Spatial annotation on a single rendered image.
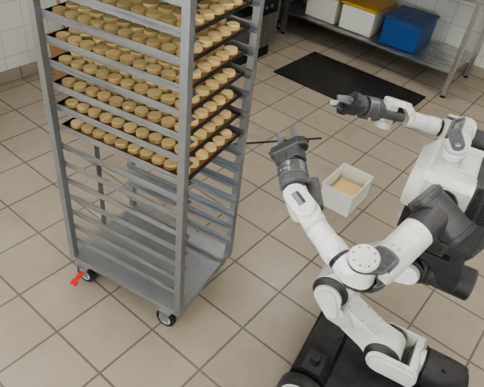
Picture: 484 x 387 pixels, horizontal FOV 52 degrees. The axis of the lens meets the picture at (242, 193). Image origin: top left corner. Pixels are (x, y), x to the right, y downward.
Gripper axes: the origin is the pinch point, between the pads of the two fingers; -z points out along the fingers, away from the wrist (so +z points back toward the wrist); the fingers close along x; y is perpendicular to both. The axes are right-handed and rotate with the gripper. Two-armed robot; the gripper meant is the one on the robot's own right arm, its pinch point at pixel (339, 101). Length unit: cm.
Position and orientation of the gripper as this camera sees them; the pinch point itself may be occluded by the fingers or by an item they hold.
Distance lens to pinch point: 187.8
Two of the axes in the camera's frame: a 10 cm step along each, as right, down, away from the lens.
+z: 8.9, 1.0, 4.5
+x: 4.6, -2.3, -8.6
